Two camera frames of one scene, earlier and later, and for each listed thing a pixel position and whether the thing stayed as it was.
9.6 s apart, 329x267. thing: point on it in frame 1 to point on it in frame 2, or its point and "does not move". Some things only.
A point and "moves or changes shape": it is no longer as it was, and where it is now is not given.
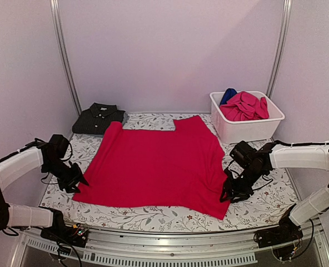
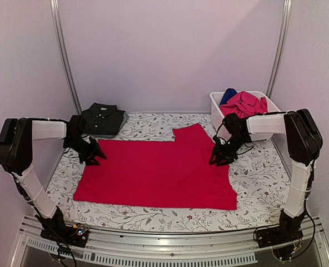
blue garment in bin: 228,94 does not move
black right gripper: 230,188 to 220,154
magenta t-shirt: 180,168 moves or changes shape
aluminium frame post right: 287,7 does not move
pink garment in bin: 244,106 does not move
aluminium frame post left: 55,15 does not move
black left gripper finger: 80,178 to 99,152
